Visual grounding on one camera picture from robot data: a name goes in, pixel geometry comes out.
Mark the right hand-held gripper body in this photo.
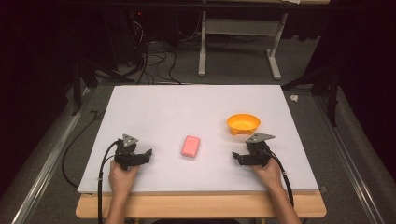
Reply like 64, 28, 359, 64
245, 133, 276, 168

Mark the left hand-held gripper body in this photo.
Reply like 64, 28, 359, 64
113, 133, 145, 172

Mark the person's right hand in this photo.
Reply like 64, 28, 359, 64
248, 158, 285, 191

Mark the person's left hand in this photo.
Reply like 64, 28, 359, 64
107, 160, 141, 200

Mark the orange plastic bowl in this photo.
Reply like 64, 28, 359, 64
226, 113, 262, 136

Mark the pink soap bar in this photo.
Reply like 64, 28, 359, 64
180, 134, 202, 159

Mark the wooden table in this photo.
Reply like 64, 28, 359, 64
75, 189, 328, 219

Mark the white table board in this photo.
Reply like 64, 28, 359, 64
77, 84, 320, 195

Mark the black metal stand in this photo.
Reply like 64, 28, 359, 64
281, 66, 341, 128
70, 57, 135, 117

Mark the dark computer tower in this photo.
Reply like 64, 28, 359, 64
101, 8, 149, 67

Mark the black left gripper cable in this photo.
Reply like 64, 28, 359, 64
96, 139, 120, 224

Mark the black floor cable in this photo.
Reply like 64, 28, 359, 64
61, 109, 106, 189

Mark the aluminium floor rail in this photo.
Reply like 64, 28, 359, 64
10, 88, 93, 224
313, 94, 388, 224

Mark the tangle of black cables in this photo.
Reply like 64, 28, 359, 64
126, 12, 183, 86

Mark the white metal desk frame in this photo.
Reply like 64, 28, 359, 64
197, 10, 290, 81

